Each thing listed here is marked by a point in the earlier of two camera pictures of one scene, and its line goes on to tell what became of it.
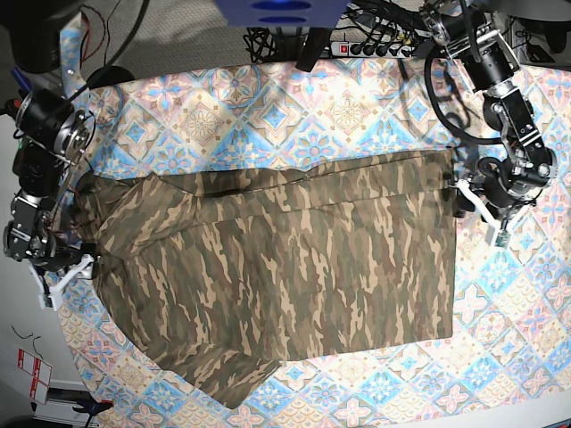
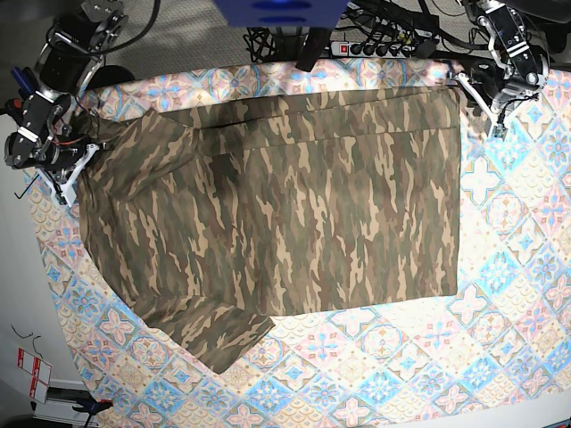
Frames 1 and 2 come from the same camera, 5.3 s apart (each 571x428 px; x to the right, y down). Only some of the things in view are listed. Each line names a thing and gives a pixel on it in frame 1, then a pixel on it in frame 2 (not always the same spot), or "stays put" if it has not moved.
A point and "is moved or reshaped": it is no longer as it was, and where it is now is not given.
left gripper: x=507 y=181 -> x=492 y=81
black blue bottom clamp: x=92 y=407 stays put
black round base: x=108 y=75 stays put
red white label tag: x=41 y=372 stays put
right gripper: x=62 y=258 -> x=65 y=159
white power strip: x=371 y=49 stays put
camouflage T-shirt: x=227 y=269 is moved or reshaped
